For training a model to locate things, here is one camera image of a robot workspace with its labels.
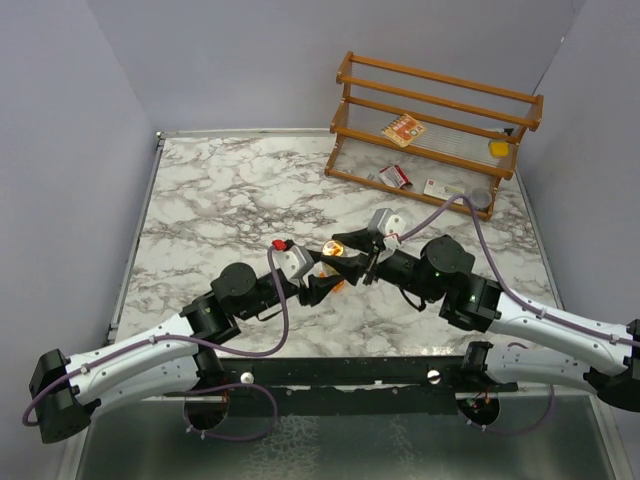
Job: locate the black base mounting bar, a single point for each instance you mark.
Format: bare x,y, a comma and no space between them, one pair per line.
343,386

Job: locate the wooden three-tier shelf rack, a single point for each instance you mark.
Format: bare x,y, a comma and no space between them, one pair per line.
461,117

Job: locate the orange spiral notebook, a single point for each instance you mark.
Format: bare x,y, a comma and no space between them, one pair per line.
404,130

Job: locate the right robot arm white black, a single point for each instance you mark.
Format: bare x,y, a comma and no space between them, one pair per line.
590,355

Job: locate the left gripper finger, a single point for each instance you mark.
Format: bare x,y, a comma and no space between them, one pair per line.
317,258
320,287

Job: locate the clear round jar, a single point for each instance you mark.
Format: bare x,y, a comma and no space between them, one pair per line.
481,199

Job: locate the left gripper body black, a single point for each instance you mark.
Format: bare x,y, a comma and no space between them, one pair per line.
290,289

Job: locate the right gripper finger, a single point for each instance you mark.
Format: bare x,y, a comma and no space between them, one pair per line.
360,239
354,269

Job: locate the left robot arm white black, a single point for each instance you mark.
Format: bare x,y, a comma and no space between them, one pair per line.
178,355

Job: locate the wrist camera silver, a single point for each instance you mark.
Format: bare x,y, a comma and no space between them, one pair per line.
386,223
293,260

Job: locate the yellow small container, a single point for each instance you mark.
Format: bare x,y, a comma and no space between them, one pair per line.
498,149

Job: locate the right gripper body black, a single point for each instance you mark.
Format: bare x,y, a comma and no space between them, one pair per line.
398,268

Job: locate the white red medicine box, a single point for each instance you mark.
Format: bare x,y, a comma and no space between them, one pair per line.
441,190

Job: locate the clear pill bottle gold lid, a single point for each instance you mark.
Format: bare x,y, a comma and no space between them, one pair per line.
329,270

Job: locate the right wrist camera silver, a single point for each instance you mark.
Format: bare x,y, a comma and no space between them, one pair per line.
386,223

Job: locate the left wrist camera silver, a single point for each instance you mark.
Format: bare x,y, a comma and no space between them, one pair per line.
293,260

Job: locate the red white torn packet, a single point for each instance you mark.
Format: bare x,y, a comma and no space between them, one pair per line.
393,176

